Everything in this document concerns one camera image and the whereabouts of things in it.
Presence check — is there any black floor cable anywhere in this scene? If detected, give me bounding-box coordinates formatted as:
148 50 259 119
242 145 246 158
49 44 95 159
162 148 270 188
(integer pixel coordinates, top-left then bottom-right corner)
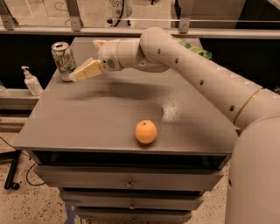
0 136 46 187

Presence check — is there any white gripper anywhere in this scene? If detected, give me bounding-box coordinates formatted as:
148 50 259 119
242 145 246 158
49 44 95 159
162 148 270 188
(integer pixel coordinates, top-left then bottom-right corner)
69 39 122 81

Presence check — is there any green snack bag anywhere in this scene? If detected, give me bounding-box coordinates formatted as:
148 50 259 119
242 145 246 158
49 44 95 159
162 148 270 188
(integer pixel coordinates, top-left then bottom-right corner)
175 38 213 60

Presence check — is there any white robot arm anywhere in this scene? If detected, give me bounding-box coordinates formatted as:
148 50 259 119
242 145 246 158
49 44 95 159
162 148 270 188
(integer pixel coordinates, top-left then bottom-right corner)
70 27 280 224

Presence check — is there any orange fruit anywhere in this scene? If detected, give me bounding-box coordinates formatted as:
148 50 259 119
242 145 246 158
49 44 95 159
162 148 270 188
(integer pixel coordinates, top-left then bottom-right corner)
135 120 158 144

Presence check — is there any black stand leg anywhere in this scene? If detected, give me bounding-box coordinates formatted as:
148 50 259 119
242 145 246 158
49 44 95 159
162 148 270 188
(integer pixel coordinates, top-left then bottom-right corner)
0 150 21 190

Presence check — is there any metal window railing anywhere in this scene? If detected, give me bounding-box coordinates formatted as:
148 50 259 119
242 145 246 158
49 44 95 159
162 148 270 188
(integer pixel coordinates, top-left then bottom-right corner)
0 0 280 39

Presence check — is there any white pump bottle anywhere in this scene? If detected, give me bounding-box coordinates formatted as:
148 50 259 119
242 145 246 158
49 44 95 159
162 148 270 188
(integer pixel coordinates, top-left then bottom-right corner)
21 66 43 96

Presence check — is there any white background machine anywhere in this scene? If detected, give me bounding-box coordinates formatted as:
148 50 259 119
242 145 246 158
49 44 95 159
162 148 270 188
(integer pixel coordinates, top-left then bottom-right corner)
107 0 132 27

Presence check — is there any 7up soda can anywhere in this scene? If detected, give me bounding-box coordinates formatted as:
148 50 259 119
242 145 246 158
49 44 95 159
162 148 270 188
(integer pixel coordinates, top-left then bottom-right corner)
52 41 77 81

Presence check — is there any grey drawer cabinet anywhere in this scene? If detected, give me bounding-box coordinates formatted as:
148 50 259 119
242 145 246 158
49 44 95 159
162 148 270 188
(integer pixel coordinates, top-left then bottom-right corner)
12 37 243 224

